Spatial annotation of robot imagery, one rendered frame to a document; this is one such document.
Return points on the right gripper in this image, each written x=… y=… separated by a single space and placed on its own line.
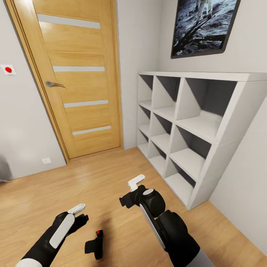
x=129 y=198

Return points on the electric switch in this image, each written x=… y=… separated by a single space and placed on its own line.
x=9 y=69

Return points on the wall socket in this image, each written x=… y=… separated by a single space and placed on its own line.
x=46 y=160

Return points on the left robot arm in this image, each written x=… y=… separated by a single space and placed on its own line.
x=46 y=248

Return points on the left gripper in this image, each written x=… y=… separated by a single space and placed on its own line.
x=81 y=220

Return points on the painting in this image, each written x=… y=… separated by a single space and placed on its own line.
x=203 y=26

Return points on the digital camera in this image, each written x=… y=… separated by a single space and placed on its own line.
x=96 y=246

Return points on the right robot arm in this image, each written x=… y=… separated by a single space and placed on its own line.
x=169 y=228

